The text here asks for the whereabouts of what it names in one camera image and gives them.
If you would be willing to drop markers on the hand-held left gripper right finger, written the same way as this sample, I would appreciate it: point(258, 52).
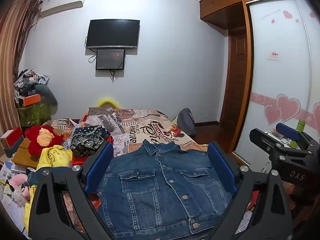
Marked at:
point(222, 167)

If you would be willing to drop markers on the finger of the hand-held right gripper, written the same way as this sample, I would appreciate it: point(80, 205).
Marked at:
point(265, 138)
point(287, 130)

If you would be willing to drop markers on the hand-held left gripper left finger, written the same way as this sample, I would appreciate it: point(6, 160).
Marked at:
point(100, 166)

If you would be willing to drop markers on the blue denim jacket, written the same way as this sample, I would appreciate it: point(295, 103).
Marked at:
point(155, 192)

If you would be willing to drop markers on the green bottle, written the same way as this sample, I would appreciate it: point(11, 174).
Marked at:
point(298, 127)

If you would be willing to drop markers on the black patterned cloth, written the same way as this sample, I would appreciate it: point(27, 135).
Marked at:
point(87, 140)

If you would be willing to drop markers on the yellow cloth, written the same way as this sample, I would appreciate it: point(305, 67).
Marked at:
point(53, 158)

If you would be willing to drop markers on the grey backpack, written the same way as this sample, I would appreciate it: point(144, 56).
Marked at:
point(187, 122)

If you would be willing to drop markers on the wooden door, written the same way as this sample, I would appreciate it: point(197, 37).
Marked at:
point(236, 85)

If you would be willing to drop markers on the printed blanket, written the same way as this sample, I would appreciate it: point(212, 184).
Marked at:
point(150, 130)

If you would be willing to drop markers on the yellow round object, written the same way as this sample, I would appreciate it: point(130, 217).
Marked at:
point(107, 103)

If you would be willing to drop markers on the red plush toy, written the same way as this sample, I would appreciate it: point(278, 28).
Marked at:
point(33, 142)

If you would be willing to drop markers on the cardboard box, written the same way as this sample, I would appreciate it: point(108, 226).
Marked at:
point(25, 155)

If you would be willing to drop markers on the white paper sticker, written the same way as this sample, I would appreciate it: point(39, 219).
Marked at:
point(274, 55)

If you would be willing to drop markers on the green covered cabinet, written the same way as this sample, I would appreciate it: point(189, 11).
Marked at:
point(33, 116)

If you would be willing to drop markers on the pink plush toy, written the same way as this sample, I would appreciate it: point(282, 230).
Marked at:
point(17, 180)

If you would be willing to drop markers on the red box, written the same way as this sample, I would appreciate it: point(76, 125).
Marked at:
point(11, 137)

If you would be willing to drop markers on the orange box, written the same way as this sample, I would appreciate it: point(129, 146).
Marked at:
point(31, 100)

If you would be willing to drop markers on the pile of clutter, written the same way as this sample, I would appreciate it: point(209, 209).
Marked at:
point(27, 82)

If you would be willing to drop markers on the brown striped curtain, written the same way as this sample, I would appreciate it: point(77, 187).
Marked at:
point(12, 67)

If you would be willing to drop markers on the wooden overhead cabinet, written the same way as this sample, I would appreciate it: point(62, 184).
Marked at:
point(225, 2)

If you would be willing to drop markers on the white air conditioner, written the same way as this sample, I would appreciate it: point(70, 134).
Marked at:
point(62, 2)

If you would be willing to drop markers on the small black wall monitor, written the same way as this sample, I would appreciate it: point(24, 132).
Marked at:
point(110, 59)

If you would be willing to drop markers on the black wall television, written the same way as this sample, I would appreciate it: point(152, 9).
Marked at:
point(112, 32)

